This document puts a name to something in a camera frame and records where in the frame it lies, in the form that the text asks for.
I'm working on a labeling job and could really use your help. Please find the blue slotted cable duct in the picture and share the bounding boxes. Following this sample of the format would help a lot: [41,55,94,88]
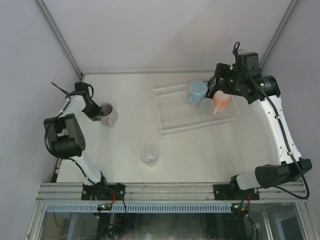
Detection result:
[46,202,232,214]

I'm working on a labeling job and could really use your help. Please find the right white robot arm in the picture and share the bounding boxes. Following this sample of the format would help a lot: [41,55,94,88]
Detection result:
[207,52,313,190]

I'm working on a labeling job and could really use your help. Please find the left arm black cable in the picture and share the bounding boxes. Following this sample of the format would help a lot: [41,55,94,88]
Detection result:
[43,83,96,186]

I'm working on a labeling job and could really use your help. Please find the aluminium frame post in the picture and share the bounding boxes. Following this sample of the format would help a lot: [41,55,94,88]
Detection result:
[34,0,83,81]
[259,0,300,69]

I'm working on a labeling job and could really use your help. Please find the pink ceramic mug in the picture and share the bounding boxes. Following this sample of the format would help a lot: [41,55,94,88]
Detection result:
[213,90,231,115]

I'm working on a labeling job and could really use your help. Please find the black mug cream inside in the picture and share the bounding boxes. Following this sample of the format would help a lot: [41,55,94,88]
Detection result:
[205,79,215,99]

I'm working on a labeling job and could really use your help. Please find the light blue mug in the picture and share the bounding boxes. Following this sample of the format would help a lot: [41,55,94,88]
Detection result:
[188,80,208,105]

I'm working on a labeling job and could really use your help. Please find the clear glass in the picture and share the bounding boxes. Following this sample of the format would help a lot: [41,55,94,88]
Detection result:
[197,98,214,119]
[140,146,159,168]

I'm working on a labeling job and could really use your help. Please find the aluminium front rail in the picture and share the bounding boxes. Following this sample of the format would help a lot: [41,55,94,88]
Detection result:
[36,182,306,203]

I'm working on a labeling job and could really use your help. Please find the left aluminium frame post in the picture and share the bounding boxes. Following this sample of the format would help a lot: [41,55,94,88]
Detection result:
[34,0,83,81]

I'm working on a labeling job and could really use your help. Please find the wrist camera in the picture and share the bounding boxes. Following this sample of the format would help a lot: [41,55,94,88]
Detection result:
[233,50,262,78]
[74,82,94,98]

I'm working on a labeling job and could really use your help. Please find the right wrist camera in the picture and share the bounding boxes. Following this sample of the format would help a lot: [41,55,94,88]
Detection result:
[233,50,262,78]

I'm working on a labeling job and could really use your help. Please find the lilac ceramic mug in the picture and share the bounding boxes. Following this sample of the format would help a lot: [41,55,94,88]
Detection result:
[99,103,118,128]

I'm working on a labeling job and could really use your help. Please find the right aluminium frame post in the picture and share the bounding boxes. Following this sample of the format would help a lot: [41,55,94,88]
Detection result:
[259,0,300,69]

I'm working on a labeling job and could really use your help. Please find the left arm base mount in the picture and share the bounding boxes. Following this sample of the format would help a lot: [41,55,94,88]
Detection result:
[81,180,126,201]

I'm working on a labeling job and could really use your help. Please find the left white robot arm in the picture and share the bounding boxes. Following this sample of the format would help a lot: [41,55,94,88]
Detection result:
[43,82,108,187]

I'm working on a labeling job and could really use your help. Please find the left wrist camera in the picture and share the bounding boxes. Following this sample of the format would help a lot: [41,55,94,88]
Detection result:
[74,82,94,98]

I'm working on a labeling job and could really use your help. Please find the clear acrylic dish rack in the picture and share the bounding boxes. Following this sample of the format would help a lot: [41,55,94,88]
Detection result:
[153,83,240,137]

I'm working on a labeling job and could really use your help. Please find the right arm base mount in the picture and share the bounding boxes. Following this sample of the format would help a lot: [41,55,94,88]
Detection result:
[213,175,260,201]

